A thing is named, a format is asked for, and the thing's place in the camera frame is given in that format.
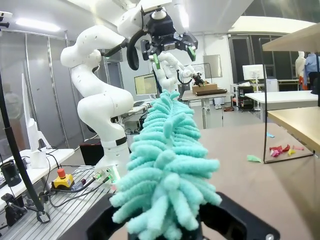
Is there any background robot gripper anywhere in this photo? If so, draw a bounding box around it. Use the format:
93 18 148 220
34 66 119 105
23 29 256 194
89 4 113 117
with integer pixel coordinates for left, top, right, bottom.
193 72 206 88

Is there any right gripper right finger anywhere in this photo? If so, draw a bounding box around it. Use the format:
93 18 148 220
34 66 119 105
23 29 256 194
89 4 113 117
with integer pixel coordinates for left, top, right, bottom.
199 191 281 240

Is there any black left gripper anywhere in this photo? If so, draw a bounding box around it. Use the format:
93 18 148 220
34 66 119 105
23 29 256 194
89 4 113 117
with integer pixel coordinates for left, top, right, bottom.
140 14 199 70

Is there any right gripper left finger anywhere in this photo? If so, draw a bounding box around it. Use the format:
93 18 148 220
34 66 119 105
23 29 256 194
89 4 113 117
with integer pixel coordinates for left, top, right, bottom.
86 193 131 240

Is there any teal chenille duster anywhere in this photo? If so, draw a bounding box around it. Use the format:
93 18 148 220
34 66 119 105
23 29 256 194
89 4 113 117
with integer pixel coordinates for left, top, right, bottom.
109 90 223 240

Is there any brown cardboard box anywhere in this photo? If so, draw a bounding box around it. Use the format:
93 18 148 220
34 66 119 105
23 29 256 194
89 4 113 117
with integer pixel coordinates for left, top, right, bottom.
191 82 219 95

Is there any flat black tray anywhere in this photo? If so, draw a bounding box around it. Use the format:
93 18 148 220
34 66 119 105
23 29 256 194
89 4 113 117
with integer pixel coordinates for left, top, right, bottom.
194 88 229 97

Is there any grey work table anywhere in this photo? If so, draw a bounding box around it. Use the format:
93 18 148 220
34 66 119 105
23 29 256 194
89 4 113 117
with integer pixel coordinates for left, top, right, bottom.
180 89 235 130

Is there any computer monitor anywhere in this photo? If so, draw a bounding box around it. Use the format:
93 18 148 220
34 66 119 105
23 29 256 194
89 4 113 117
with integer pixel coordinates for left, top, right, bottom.
134 74 158 97

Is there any white framed monitor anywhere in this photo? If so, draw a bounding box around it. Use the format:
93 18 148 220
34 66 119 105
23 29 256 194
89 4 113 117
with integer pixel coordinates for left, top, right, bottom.
242 64 265 88

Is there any yellow emergency stop button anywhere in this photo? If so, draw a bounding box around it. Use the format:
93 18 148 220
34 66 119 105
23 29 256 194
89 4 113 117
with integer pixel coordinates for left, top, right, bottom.
51 168 75 192

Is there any green paper scrap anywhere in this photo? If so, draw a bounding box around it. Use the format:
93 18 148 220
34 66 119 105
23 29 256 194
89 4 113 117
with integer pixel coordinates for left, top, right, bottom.
246 154 262 164

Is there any white cabinet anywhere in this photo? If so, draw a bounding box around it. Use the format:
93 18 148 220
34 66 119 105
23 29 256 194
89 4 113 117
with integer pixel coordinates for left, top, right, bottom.
265 78 279 93

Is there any black computer case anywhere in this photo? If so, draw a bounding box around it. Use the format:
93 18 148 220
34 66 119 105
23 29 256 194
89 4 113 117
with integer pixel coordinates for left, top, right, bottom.
79 139 104 167

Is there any red paper scrap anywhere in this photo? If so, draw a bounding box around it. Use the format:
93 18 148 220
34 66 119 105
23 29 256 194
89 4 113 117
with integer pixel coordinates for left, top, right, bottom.
269 147 284 158

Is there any white side table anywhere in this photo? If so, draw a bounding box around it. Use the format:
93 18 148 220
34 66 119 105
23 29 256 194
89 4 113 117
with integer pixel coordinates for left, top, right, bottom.
0 148 76 209

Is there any white desk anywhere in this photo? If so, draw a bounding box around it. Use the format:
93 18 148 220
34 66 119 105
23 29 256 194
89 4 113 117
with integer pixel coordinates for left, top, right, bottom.
244 90 320 124

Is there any black clamp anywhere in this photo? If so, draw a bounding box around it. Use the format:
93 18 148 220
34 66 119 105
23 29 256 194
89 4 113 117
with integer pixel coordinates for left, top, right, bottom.
0 193 29 229

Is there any black cup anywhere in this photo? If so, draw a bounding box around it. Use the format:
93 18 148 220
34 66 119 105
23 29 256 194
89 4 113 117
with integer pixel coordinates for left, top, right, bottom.
0 160 23 188

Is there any white mannequin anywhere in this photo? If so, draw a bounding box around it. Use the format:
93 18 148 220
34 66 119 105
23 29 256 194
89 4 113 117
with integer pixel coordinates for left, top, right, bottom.
294 50 307 92

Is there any white plastic stand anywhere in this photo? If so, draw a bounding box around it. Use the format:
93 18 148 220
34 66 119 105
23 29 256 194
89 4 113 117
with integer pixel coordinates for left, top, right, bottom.
21 73 49 169

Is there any black tripod pole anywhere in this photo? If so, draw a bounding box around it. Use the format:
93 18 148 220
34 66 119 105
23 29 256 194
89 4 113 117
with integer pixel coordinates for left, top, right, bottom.
0 74 51 224

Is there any ceiling light strip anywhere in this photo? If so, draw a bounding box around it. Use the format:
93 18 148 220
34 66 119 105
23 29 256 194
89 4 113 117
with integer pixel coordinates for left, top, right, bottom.
14 18 61 32

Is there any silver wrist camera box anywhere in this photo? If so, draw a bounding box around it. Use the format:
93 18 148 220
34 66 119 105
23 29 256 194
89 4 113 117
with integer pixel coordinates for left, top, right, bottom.
162 41 177 53

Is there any grey wall panel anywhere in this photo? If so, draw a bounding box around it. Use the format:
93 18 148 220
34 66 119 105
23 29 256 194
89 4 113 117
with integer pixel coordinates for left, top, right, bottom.
202 54 223 79

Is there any black cable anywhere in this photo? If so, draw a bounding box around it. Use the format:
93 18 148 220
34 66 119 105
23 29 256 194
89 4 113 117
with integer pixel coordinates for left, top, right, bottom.
48 184 111 209

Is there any black corrugated cable hose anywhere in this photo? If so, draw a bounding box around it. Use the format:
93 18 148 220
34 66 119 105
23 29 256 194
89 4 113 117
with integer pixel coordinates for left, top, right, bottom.
101 31 151 72

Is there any aluminium base plate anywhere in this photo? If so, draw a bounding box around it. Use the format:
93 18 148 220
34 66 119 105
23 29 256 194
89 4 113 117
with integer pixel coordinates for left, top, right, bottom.
0 165 119 240

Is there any two-tier wooden shelf black frame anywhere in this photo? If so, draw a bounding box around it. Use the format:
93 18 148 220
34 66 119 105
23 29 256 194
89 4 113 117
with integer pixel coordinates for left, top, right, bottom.
258 22 320 165

